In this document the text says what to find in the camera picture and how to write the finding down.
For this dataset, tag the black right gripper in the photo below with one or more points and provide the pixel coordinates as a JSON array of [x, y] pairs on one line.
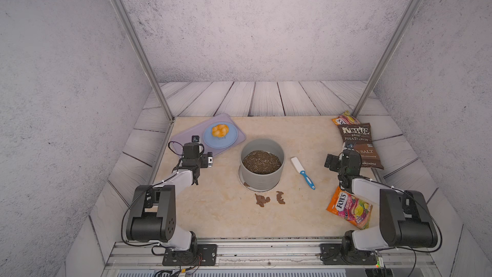
[[336, 159]]

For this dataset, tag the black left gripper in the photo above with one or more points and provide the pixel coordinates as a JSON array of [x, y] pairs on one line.
[[205, 161]]

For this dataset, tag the grey ceramic plant pot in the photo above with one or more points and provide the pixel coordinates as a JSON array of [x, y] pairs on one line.
[[261, 165]]

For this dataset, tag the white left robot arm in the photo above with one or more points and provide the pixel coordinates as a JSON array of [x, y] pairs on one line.
[[152, 217]]

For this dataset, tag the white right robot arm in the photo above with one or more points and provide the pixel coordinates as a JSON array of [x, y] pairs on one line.
[[385, 217]]

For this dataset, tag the brown Kettle chips bag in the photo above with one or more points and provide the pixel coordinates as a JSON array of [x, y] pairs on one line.
[[359, 138]]

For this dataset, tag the purple cutting board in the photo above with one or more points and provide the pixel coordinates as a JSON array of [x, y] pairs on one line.
[[186, 136]]

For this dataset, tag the blue plate with orange food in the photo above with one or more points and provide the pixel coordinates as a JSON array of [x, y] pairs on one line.
[[220, 135]]

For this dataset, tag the pink yellow Fox's candy bag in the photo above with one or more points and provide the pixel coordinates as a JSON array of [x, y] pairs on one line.
[[350, 208]]

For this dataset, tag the orange Fox's candy bag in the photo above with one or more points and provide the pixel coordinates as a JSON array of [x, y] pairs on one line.
[[345, 119]]

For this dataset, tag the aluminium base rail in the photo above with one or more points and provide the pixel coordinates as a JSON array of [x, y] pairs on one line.
[[292, 256]]

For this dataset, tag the left aluminium corner post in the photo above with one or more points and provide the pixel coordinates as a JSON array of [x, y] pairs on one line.
[[136, 44]]

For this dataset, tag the aluminium corner post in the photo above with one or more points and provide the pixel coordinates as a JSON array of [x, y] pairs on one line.
[[392, 45], [136, 44]]

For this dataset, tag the right aluminium corner post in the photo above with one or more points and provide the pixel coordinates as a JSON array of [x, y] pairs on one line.
[[392, 45]]

